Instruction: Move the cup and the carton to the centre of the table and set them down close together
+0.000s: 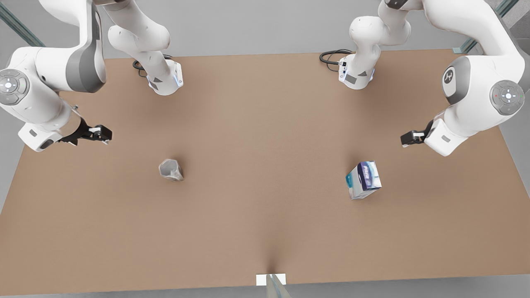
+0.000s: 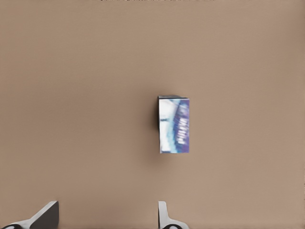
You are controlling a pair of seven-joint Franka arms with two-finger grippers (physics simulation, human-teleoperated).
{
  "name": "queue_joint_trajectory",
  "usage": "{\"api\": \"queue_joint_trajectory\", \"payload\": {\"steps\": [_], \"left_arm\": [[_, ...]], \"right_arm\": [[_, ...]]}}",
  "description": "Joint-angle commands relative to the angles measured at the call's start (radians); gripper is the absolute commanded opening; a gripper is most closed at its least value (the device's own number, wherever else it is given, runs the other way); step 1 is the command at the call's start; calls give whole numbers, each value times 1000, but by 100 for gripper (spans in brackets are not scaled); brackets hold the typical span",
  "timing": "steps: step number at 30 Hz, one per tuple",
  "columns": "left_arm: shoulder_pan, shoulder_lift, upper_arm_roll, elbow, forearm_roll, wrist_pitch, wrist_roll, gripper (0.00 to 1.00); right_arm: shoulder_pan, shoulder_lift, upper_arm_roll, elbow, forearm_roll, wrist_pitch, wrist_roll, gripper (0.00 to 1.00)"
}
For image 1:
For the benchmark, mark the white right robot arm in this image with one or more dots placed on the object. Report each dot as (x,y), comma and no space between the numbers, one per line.
(49,70)

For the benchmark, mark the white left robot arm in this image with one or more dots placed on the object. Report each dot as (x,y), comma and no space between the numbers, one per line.
(476,95)

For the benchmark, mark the blue and white carton box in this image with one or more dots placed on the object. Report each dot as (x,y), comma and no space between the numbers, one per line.
(363,180)

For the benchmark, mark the grey crumpled cup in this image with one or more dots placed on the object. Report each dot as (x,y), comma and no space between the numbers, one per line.
(170,169)

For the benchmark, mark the silver frame post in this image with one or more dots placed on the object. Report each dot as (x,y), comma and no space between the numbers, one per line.
(482,30)
(275,289)
(20,28)

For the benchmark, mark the white post foot plate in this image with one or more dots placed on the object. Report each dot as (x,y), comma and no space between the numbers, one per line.
(261,279)

